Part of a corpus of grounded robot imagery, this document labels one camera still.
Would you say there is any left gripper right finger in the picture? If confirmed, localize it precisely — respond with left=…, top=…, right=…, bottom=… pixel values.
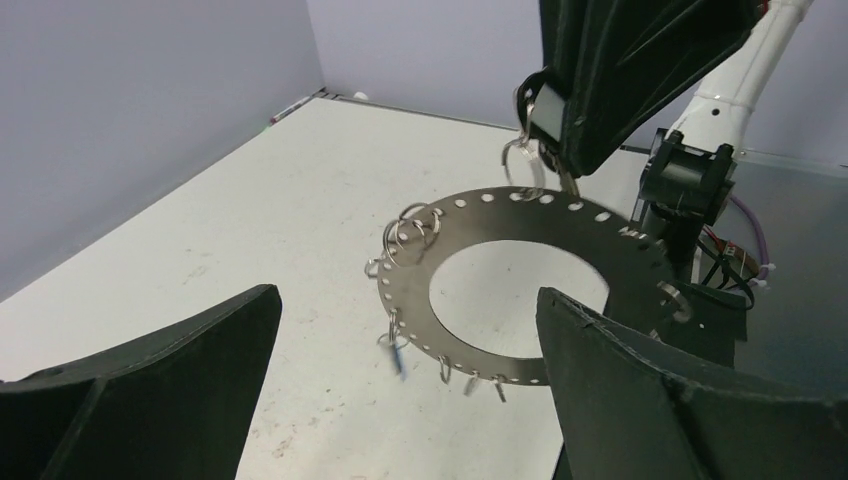
left=536, top=287, right=847, bottom=479

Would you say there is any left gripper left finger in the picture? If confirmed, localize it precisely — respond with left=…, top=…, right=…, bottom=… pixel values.
left=1, top=284, right=283, bottom=479

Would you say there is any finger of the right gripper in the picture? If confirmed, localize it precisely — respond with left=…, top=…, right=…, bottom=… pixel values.
left=539, top=0, right=762, bottom=177

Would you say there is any key with black tag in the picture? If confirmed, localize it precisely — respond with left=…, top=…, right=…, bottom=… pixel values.
left=501, top=68, right=580, bottom=199

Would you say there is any metal keyring disc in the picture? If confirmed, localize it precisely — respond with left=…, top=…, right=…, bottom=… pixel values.
left=364, top=184, right=692, bottom=394

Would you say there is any key with blue tag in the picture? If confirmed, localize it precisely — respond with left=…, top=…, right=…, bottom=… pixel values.
left=377, top=333, right=408, bottom=381

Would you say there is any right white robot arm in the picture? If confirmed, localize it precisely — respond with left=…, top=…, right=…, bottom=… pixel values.
left=516, top=1, right=810, bottom=279

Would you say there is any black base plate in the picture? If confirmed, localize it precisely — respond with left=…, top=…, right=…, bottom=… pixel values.
left=536, top=285, right=746, bottom=479

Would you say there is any aluminium frame rail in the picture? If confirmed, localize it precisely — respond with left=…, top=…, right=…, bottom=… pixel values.
left=320, top=88, right=847, bottom=180

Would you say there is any marker pen on rail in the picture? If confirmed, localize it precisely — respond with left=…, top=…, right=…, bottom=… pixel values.
left=268, top=95, right=315, bottom=127

